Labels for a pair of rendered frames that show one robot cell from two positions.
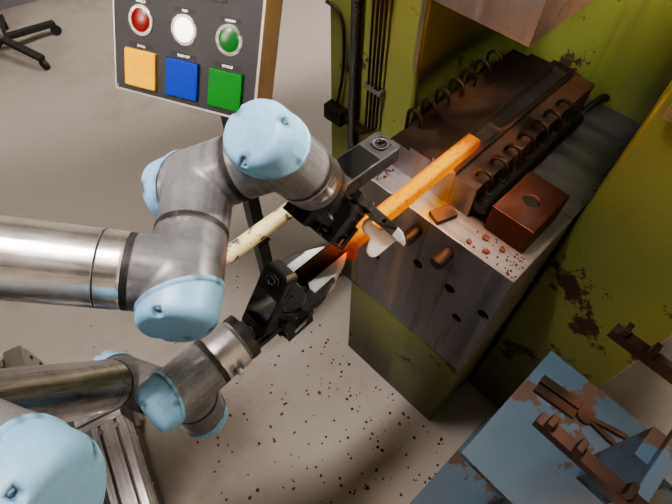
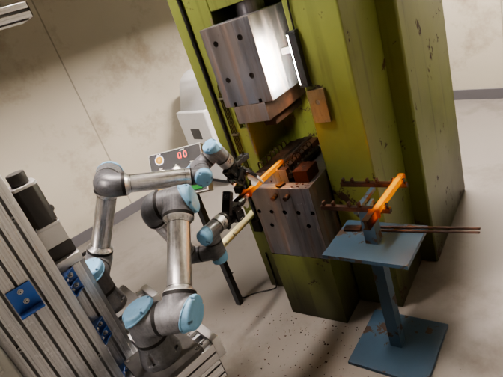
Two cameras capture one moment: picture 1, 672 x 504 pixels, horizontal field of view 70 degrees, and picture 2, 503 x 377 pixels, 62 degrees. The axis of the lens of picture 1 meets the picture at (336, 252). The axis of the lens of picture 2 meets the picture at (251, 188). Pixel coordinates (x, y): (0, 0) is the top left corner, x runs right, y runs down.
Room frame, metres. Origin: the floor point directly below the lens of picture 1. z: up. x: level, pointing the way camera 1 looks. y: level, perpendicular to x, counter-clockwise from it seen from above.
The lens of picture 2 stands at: (-1.45, 0.08, 1.83)
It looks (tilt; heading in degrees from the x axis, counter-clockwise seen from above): 23 degrees down; 356
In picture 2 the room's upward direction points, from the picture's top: 19 degrees counter-clockwise
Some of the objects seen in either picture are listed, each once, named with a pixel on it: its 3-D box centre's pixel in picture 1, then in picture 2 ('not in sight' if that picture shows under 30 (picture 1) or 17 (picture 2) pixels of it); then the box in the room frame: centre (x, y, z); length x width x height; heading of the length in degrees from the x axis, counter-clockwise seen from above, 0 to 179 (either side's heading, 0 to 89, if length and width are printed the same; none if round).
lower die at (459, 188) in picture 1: (493, 121); (290, 158); (0.79, -0.33, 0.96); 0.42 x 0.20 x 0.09; 135
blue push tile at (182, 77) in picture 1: (183, 79); not in sight; (0.86, 0.32, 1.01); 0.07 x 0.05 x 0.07; 70
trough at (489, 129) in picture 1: (508, 113); (291, 152); (0.77, -0.35, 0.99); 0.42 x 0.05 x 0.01; 135
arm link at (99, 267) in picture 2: not in sight; (94, 276); (0.22, 0.74, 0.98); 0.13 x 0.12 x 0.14; 2
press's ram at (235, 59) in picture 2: not in sight; (264, 51); (0.76, -0.36, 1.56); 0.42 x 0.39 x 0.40; 135
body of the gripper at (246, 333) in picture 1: (270, 315); (230, 214); (0.33, 0.10, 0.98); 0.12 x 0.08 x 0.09; 135
